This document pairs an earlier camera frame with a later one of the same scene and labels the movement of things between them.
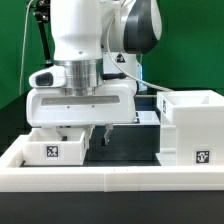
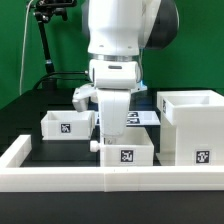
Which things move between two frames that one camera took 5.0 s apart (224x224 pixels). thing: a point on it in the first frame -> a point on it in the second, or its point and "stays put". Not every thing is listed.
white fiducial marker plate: x=147 y=117 stays put
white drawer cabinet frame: x=191 y=128 stays put
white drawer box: x=56 y=146 -> x=135 y=149
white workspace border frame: x=104 y=179 stays put
